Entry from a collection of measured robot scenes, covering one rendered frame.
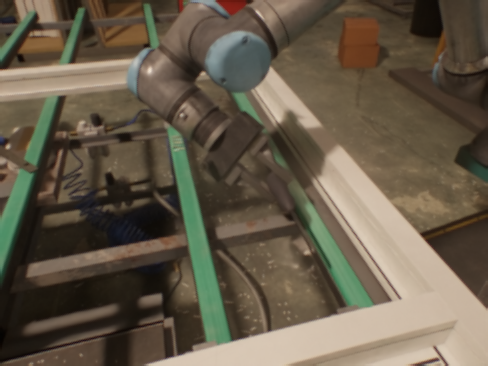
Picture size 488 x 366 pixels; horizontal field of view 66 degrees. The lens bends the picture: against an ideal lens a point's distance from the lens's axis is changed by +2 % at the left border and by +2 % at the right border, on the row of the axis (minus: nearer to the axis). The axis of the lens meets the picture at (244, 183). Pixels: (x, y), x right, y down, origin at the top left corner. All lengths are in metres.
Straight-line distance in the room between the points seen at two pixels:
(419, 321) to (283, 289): 1.19
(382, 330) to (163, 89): 0.51
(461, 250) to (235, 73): 1.20
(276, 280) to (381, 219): 1.11
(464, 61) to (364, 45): 2.66
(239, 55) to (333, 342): 0.40
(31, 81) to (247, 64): 0.88
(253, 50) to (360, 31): 3.27
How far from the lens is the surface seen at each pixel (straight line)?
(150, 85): 0.71
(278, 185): 0.68
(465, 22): 1.15
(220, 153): 0.69
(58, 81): 1.33
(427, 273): 0.59
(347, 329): 0.50
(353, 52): 3.87
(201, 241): 0.68
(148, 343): 0.90
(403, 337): 0.53
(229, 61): 0.57
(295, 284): 1.71
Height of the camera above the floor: 1.36
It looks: 38 degrees down
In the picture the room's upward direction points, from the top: 1 degrees counter-clockwise
